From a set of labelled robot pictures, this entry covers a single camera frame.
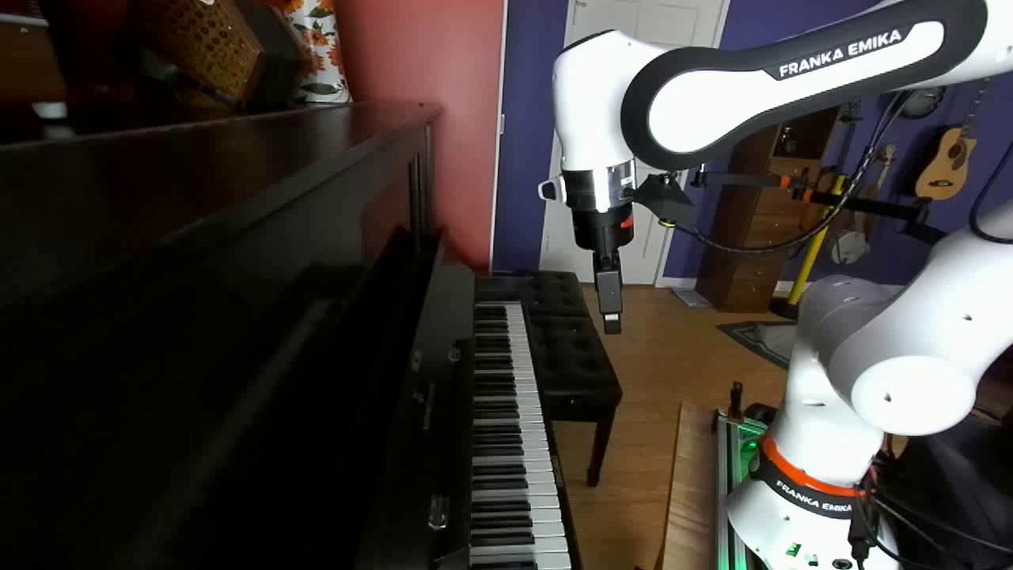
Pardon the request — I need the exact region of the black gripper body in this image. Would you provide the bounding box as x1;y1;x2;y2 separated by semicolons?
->
571;201;639;274

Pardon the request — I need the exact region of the black piano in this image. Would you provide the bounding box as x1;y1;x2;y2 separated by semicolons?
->
0;99;582;570

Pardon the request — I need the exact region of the black padded piano bench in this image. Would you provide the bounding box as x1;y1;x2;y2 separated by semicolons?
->
477;268;627;490

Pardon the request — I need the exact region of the white door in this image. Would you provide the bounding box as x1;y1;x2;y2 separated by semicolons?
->
539;0;733;289

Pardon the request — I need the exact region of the brown wooden cabinet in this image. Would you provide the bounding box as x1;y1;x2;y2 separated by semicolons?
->
693;104;847;318

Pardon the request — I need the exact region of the dark floor rug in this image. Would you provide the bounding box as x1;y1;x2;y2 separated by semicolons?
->
719;318;803;371

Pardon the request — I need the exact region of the wooden board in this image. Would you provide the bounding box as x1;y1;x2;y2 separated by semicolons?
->
659;400;721;570

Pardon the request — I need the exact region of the black horizontal stand bar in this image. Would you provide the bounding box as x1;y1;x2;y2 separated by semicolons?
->
721;170;946;230

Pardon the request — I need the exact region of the floral patterned cloth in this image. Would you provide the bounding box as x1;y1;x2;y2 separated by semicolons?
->
274;0;353;104

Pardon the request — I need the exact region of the small wooden ukulele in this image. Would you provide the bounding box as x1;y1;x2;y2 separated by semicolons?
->
910;87;988;205

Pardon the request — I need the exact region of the brown woven basket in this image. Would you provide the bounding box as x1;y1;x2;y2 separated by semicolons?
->
133;0;270;112

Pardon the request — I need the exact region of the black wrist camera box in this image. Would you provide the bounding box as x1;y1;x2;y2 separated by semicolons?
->
629;170;698;230

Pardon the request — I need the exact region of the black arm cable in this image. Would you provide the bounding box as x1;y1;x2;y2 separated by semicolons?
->
659;87;916;259

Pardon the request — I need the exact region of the green lit metal base frame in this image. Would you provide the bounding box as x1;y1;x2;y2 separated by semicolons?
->
711;380;778;570

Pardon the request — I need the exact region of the yellow long handle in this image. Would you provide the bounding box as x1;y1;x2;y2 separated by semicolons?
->
784;170;850;311

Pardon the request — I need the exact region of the black base cable bundle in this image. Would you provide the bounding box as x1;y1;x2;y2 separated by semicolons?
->
847;447;1013;570

